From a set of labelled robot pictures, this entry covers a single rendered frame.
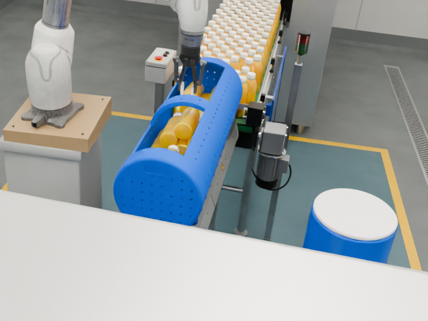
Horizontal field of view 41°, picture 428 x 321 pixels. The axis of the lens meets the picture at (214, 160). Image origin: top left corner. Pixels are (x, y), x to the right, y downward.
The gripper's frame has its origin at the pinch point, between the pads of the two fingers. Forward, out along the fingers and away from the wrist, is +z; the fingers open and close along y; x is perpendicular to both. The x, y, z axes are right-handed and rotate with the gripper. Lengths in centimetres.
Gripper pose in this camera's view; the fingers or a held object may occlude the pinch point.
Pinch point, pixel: (187, 92)
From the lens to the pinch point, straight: 232.5
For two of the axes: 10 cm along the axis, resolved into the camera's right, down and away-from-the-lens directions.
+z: -1.0, 8.5, 5.1
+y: 9.8, 1.7, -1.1
